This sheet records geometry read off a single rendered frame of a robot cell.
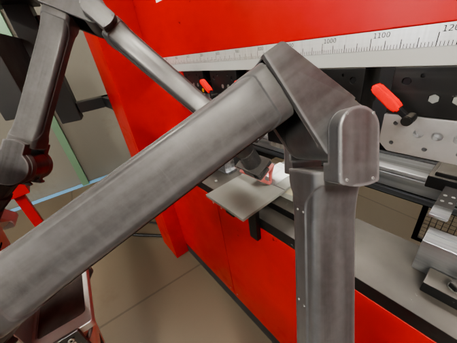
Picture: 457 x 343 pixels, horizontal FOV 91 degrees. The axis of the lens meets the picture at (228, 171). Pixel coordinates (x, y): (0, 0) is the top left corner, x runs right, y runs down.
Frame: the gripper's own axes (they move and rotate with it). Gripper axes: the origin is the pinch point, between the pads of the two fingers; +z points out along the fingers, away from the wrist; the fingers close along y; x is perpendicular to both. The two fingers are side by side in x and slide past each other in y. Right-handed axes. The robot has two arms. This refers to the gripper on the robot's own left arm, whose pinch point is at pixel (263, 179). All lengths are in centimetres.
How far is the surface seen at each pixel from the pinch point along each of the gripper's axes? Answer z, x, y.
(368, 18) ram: -32.7, -25.4, -23.2
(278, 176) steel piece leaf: 3.7, -4.5, -1.5
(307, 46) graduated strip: -29.8, -23.5, -10.4
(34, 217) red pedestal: 6, 104, 162
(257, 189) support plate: -0.8, 4.4, -1.2
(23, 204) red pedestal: -6, 99, 162
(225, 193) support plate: -4.7, 11.8, 5.1
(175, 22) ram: -42, -29, 49
